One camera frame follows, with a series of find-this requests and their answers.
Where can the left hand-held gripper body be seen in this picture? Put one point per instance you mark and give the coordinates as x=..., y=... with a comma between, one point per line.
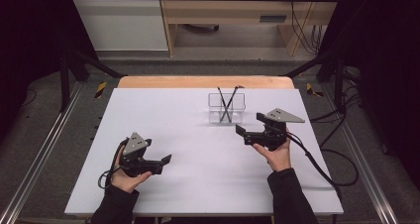
x=135, y=146

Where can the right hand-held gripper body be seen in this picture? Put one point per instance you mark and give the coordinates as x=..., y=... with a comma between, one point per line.
x=272, y=136

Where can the clear acrylic organizer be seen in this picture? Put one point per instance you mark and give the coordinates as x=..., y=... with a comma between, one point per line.
x=214, y=116

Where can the black makeup brush silver ferrule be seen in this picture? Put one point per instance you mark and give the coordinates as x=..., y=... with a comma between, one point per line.
x=232, y=100

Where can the black pen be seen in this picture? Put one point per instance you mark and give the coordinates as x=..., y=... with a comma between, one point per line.
x=223, y=101

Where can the person's right hand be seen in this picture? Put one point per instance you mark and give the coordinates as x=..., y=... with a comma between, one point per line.
x=279, y=159

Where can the person's left hand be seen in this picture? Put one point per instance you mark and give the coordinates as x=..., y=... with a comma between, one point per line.
x=127, y=182

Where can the white table board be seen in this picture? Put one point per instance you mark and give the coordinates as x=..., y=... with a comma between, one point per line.
x=191, y=184

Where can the yellow black tape strip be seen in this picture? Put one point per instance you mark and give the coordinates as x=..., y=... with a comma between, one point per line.
x=100, y=90
x=310, y=89

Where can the wooden table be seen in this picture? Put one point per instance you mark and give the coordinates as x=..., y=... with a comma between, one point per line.
x=198, y=82

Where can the black metal stand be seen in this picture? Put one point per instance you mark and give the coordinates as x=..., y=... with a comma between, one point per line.
x=64, y=85
x=338, y=85

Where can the dark rectangular desk plate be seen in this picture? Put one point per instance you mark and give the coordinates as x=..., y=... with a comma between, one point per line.
x=272, y=18

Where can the light wooden desk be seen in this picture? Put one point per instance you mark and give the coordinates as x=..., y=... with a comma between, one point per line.
x=224, y=11

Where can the white cabinet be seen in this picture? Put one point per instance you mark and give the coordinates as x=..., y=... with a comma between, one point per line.
x=122, y=25

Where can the dark curtain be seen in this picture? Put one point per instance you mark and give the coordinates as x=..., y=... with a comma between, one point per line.
x=386, y=68
x=29, y=52

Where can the aluminium floor rail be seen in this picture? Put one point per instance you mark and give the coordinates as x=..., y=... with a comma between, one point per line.
x=39, y=158
x=366, y=171

